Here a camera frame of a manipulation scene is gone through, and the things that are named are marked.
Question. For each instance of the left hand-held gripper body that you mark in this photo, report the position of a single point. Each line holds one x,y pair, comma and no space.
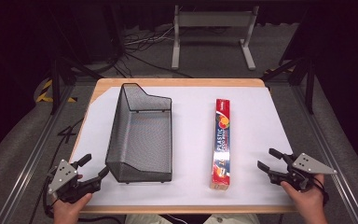
64,182

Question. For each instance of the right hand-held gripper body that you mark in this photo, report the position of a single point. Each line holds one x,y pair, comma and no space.
303,172

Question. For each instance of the red plastic wrap box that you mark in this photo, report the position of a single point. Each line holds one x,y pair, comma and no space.
221,143

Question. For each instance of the person's left hand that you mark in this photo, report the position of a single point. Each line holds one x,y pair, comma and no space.
70,210

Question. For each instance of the person's right hand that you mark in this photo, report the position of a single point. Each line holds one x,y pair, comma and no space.
307,202

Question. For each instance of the yellow black hazard tape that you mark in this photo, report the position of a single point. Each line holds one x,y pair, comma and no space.
48,91

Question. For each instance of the white table mat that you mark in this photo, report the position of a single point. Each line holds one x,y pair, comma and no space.
192,146

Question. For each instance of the black tripod stand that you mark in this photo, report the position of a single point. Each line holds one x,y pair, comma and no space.
301,71
65,74

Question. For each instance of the grey metal stand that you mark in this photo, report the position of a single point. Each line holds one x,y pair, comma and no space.
214,31

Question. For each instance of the aluminium floor rail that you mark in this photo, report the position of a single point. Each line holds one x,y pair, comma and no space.
326,149
32,155

